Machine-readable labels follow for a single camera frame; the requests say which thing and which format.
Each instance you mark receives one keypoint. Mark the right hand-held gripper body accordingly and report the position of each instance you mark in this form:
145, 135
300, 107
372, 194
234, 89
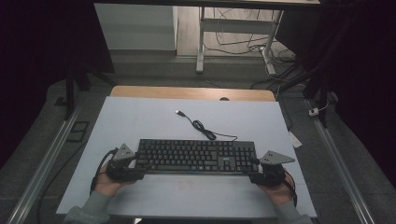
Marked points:
269, 175

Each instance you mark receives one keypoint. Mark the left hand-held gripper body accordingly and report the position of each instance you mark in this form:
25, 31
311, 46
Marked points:
124, 169

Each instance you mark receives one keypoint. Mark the black computer keyboard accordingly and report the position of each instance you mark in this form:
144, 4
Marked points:
186, 155

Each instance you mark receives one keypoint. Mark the person's right hand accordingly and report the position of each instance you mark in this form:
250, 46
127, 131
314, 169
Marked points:
280, 194

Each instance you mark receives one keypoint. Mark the person's left hand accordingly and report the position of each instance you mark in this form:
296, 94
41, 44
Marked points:
106, 186

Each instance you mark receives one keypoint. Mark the white paper tag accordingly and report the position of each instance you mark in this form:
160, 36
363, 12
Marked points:
295, 141

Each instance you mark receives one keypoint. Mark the small white box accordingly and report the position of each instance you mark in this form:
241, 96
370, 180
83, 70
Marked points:
313, 112

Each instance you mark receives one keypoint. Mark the black metal stand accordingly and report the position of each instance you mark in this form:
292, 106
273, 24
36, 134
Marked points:
323, 90
70, 93

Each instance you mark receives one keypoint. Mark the white cabinet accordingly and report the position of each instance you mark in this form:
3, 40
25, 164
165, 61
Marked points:
137, 28

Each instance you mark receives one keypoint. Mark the dark curtain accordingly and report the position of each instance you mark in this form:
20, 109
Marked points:
31, 46
364, 62

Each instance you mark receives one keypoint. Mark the aluminium rail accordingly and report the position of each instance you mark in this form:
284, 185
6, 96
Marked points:
339, 168
40, 174

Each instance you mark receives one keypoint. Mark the white desk frame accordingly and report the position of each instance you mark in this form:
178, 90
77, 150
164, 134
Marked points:
232, 25

